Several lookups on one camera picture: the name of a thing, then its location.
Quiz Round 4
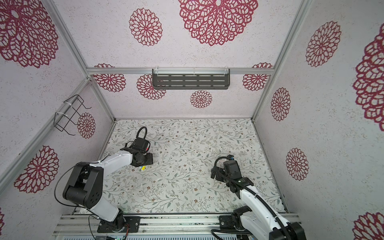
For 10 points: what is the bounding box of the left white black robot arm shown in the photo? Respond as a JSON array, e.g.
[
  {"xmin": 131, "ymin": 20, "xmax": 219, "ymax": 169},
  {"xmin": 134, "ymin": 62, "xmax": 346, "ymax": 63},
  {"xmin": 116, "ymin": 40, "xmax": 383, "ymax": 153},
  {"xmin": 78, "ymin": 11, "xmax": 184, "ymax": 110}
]
[{"xmin": 63, "ymin": 137, "xmax": 153, "ymax": 233}]

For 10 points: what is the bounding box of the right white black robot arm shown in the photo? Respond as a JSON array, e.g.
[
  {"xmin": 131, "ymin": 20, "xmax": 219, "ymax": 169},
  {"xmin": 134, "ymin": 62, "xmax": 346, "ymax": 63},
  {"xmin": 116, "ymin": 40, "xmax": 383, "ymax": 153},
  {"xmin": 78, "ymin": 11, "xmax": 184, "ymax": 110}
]
[{"xmin": 211, "ymin": 155, "xmax": 307, "ymax": 240}]

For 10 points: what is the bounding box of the black wire wall basket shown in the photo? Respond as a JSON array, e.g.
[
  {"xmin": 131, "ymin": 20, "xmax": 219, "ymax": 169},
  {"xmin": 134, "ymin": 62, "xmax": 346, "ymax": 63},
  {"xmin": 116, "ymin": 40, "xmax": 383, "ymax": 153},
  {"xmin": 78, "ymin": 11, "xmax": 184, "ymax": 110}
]
[{"xmin": 53, "ymin": 94, "xmax": 91, "ymax": 136}]

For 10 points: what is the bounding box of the dark grey wall shelf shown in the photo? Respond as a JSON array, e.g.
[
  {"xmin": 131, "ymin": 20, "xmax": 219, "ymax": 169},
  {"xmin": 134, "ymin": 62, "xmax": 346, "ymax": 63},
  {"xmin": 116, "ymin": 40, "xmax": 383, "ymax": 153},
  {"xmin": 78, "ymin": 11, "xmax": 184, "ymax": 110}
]
[{"xmin": 152, "ymin": 69, "xmax": 230, "ymax": 90}]

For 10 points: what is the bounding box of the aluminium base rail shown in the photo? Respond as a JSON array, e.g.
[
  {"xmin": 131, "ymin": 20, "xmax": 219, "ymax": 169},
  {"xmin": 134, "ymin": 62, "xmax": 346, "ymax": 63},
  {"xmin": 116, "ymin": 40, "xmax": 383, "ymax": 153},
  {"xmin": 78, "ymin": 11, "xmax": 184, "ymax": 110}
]
[{"xmin": 52, "ymin": 213, "xmax": 233, "ymax": 237}]

